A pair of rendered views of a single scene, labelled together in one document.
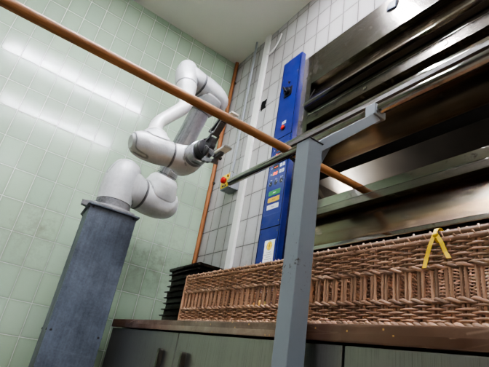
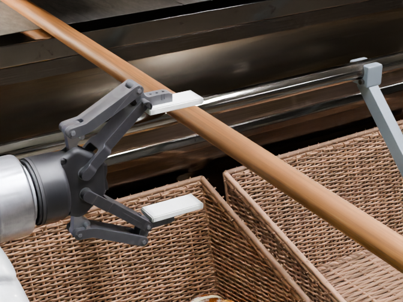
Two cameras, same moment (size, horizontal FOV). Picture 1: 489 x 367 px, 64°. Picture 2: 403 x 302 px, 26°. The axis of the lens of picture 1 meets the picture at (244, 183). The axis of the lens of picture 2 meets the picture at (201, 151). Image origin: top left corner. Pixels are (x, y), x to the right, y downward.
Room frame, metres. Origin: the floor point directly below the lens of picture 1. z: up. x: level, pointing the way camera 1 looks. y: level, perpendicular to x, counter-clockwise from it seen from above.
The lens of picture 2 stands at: (1.12, 1.01, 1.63)
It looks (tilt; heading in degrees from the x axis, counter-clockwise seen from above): 25 degrees down; 269
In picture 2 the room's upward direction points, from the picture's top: straight up
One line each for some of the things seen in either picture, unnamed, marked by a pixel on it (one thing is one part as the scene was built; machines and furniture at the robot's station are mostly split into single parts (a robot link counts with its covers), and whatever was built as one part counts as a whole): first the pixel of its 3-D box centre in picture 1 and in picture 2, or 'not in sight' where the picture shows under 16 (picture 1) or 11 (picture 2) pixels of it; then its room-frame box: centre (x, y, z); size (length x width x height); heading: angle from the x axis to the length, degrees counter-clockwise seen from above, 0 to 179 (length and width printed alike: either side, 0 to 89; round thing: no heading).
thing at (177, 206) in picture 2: (223, 150); (172, 207); (1.15, 0.09, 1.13); 0.07 x 0.03 x 0.01; 30
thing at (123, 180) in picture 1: (122, 183); not in sight; (1.68, 0.56, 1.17); 0.18 x 0.16 x 0.22; 135
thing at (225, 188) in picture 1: (229, 183); not in sight; (2.12, 0.09, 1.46); 0.10 x 0.07 x 0.10; 31
